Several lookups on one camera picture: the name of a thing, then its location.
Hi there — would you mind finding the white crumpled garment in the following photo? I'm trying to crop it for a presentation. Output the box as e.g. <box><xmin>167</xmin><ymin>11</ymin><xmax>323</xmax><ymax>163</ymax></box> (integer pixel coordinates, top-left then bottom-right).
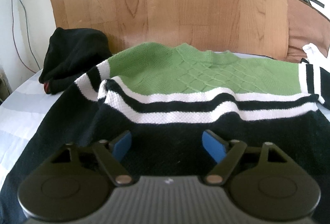
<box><xmin>303</xmin><ymin>43</ymin><xmax>329</xmax><ymax>66</ymax></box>

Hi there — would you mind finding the black folded garment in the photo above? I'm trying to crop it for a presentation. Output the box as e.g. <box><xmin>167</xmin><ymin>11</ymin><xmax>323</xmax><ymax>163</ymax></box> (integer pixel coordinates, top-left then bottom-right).
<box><xmin>39</xmin><ymin>27</ymin><xmax>112</xmax><ymax>95</ymax></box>

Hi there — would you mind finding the wood pattern vinyl sheet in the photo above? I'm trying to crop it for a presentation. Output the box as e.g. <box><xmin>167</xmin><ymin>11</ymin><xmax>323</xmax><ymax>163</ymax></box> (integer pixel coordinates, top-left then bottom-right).
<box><xmin>51</xmin><ymin>0</ymin><xmax>288</xmax><ymax>59</ymax></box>

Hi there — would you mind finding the brown cushion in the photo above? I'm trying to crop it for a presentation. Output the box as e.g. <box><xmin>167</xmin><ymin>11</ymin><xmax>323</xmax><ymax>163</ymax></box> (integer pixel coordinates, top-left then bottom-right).
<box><xmin>284</xmin><ymin>0</ymin><xmax>329</xmax><ymax>63</ymax></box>

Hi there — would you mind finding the green black white knit sweater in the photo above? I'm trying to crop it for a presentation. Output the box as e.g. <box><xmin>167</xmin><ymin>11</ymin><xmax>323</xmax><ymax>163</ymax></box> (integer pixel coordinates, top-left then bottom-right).
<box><xmin>1</xmin><ymin>43</ymin><xmax>329</xmax><ymax>223</ymax></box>

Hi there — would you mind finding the thin dark wall cable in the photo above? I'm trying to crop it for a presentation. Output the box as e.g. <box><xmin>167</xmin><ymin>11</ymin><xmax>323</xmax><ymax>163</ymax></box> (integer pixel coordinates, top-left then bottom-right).
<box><xmin>6</xmin><ymin>0</ymin><xmax>42</xmax><ymax>71</ymax></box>

